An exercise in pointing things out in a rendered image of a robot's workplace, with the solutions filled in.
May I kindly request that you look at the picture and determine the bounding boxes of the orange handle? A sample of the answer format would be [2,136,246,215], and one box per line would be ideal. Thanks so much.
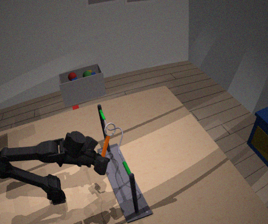
[101,122,116,157]

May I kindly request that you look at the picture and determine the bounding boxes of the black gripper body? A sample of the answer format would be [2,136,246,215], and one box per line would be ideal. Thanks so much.
[76,151,108,175]

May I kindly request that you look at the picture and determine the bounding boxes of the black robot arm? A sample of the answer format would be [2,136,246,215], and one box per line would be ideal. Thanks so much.
[0,131,98,205]

